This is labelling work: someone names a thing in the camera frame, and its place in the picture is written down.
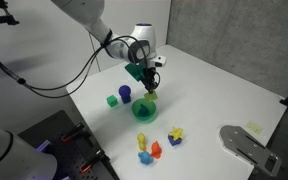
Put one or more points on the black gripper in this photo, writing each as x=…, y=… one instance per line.
x=150, y=76

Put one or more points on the yellow block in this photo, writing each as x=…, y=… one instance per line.
x=151, y=96

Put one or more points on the white grey robot base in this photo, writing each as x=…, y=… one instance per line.
x=14, y=156

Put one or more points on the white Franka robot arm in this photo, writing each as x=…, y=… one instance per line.
x=117, y=43

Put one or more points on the blue block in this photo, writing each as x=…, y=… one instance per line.
x=174, y=141

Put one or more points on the purple ball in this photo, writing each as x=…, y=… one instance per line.
x=124, y=90

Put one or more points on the small blue cube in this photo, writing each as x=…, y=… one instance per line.
x=126, y=99

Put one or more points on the green bowl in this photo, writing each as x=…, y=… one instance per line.
x=144, y=116

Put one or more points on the green cube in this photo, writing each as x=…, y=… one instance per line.
x=112, y=101

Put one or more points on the yellow star toy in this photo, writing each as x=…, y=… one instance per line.
x=176, y=132

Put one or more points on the yellow toy figure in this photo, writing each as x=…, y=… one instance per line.
x=141, y=141

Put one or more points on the orange toy figure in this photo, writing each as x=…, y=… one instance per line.
x=156, y=149

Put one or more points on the light blue toy figure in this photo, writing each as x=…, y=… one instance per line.
x=145, y=158

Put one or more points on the black clamp orange tip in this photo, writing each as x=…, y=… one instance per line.
x=73, y=133
x=93, y=160

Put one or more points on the black perforated base board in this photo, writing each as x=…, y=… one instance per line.
x=64, y=150

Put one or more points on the yellow sticky note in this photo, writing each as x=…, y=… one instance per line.
x=254, y=127

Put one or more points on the grey metal mounting plate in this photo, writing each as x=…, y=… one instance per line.
x=250, y=150

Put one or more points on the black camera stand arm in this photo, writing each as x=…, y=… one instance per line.
x=0, y=20

